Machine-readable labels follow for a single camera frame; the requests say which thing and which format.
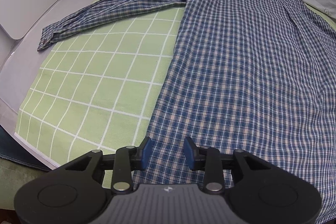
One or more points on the person's blue jeans leg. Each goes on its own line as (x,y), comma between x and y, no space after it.
(15,150)

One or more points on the green grid sheet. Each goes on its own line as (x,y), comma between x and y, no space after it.
(105,82)

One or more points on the green cloth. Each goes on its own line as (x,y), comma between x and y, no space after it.
(18,182)

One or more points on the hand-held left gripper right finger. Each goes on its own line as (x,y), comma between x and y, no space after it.
(188,155)

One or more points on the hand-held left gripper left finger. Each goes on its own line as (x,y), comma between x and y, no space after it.
(147,155)

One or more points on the blue plaid shirt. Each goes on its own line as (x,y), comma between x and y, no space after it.
(236,69)

